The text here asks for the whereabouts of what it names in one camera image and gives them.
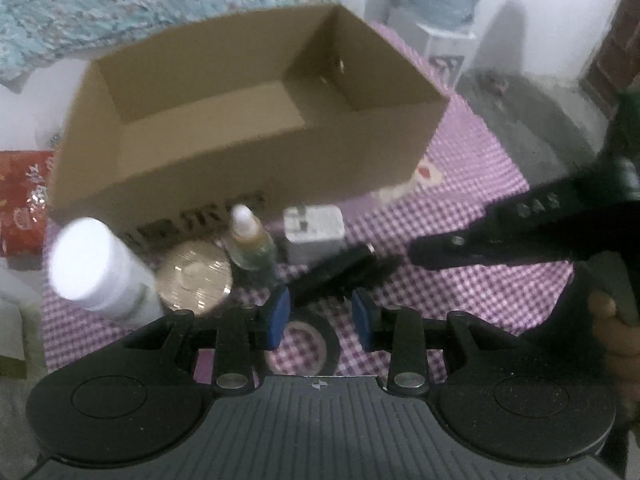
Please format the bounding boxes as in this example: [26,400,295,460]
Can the black flashlight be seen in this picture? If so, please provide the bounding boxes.
[292,243,402,306]

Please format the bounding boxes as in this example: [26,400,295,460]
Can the black tape roll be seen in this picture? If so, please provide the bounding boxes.
[266,307,342,377]

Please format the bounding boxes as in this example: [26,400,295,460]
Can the white power adapter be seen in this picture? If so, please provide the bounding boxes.
[282,205,347,266]

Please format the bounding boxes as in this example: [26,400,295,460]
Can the glass dropper bottle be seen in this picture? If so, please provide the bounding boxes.
[226,204,279,287]

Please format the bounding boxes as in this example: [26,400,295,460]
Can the white pill bottle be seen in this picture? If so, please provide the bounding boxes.
[47,217,166,327]

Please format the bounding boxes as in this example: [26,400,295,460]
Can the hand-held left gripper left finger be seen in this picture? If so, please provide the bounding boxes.
[122,285,292,397]

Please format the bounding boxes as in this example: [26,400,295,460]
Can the brown cardboard box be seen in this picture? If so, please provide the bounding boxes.
[50,4,449,248]

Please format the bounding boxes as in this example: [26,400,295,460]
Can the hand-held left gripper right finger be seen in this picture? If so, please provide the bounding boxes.
[351,287,521,397]

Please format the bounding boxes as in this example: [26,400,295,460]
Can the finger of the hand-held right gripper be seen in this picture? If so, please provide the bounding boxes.
[409,230,502,272]

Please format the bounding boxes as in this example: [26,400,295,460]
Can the purple checkered tablecloth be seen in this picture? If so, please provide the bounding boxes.
[42,22,576,382]

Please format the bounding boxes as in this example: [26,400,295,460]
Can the black jar with gold lid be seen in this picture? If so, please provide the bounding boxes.
[156,241,234,317]

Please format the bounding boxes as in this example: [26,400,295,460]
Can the teal floral cloth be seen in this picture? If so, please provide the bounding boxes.
[0,0,352,83]

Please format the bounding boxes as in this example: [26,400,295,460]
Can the red gift bag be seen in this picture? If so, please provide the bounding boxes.
[0,150,57,259]

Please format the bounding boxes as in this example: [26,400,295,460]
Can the white water dispenser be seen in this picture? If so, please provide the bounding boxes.
[417,22,478,92]

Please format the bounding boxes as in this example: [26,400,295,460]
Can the person's right hand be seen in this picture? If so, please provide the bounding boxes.
[589,290,640,411]

